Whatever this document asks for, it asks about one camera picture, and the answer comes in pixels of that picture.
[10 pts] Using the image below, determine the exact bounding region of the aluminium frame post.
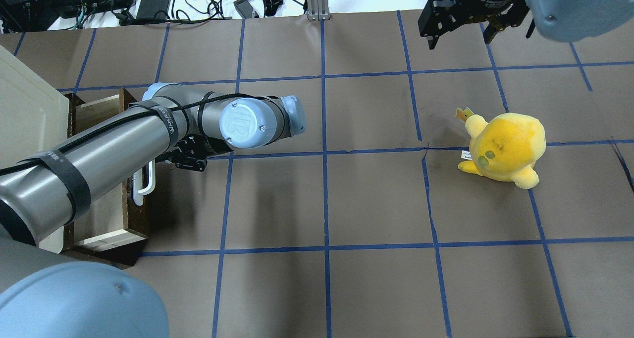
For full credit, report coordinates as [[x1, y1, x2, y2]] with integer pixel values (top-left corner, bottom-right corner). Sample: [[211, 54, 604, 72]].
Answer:
[[306, 0, 331, 21]]

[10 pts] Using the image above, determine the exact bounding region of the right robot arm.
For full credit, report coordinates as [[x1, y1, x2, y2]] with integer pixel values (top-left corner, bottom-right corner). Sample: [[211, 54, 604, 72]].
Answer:
[[418, 0, 634, 50]]

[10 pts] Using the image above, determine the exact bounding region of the dark wooden cabinet frame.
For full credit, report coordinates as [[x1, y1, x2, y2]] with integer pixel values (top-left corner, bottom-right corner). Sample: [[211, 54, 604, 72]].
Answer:
[[61, 87, 150, 270]]

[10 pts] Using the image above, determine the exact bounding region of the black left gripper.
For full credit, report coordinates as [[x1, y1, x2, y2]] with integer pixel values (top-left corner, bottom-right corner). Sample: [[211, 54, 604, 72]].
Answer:
[[156, 133, 233, 172]]

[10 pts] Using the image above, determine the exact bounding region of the white drawer handle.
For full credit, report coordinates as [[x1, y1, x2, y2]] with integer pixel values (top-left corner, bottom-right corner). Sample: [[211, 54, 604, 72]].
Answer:
[[132, 160, 157, 207]]

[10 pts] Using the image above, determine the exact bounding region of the yellow plush toy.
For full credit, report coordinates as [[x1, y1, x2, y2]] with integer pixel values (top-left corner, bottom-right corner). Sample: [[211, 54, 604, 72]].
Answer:
[[455, 108, 547, 189]]

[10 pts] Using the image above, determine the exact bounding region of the black power brick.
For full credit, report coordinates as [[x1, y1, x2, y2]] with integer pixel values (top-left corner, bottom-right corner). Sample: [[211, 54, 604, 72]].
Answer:
[[134, 0, 170, 24]]

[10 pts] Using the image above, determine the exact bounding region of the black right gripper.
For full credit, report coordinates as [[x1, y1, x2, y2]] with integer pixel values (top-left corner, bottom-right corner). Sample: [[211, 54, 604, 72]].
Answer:
[[418, 0, 529, 50]]

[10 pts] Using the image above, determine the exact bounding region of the dark wooden drawer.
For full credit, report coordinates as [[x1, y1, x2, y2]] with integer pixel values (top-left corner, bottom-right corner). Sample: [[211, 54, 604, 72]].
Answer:
[[73, 103, 133, 222]]

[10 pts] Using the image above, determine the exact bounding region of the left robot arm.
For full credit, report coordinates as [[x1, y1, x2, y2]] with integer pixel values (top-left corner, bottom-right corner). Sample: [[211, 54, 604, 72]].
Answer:
[[0, 83, 307, 338]]

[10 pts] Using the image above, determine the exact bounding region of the cream plastic cabinet top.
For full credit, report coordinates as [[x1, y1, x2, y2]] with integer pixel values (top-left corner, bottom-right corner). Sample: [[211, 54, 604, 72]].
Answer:
[[0, 48, 73, 262]]

